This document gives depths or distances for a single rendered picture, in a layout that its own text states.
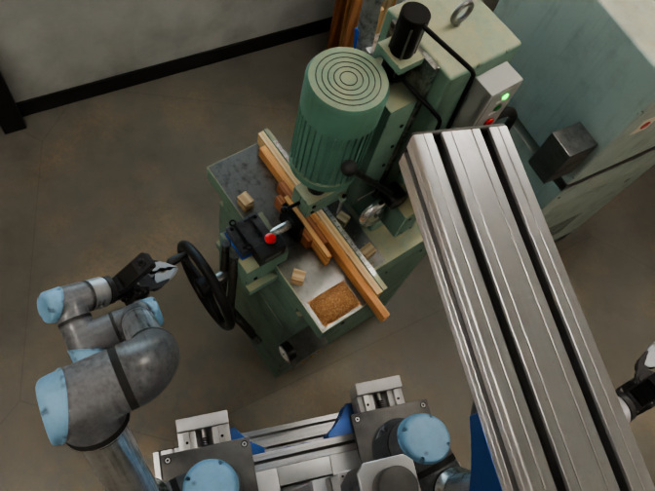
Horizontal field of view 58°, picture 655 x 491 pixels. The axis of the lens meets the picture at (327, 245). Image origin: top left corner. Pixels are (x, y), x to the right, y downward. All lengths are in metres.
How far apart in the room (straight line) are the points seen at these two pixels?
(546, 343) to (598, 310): 2.63
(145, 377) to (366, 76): 0.71
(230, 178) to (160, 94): 1.39
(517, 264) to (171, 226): 2.32
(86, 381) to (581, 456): 0.80
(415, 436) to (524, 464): 1.02
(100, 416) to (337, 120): 0.69
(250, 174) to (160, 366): 0.86
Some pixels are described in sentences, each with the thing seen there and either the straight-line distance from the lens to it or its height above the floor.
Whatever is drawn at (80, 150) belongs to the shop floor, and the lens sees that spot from 2.97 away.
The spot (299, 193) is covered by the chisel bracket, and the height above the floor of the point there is 1.07.
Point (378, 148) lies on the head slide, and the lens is 1.44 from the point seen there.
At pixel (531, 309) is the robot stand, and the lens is 0.48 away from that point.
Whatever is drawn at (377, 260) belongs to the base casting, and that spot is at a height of 0.80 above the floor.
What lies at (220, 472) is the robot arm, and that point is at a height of 1.04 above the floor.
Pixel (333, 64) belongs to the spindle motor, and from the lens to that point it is 1.26.
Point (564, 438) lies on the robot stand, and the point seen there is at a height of 2.03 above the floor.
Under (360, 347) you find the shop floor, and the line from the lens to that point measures 2.58.
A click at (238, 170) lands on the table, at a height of 0.90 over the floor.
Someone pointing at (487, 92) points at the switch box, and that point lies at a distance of 1.36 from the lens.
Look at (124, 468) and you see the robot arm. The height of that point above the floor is 1.22.
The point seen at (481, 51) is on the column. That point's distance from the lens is 1.37.
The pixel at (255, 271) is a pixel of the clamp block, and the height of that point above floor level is 0.95.
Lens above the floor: 2.42
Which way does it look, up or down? 63 degrees down
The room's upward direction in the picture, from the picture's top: 21 degrees clockwise
